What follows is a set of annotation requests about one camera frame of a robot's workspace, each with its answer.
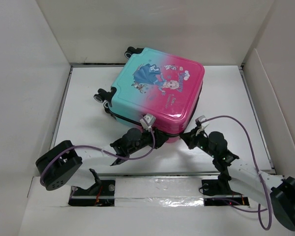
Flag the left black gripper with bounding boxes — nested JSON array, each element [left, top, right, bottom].
[[128, 124, 167, 155]]

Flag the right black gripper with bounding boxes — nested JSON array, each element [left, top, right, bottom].
[[178, 126, 216, 158]]

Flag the pink and teal kids suitcase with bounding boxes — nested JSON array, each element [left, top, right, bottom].
[[94, 47, 205, 143]]

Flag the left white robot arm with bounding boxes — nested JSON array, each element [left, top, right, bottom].
[[35, 128, 169, 191]]

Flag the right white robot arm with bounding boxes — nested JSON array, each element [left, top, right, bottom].
[[180, 128, 295, 231]]

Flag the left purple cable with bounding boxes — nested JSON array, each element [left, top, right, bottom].
[[40, 117, 155, 187]]

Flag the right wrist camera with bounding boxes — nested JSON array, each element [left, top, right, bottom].
[[195, 116, 208, 136]]

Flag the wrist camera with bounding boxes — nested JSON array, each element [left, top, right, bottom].
[[195, 116, 208, 136], [140, 114, 156, 131]]

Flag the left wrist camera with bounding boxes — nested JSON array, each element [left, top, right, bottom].
[[140, 114, 156, 131]]

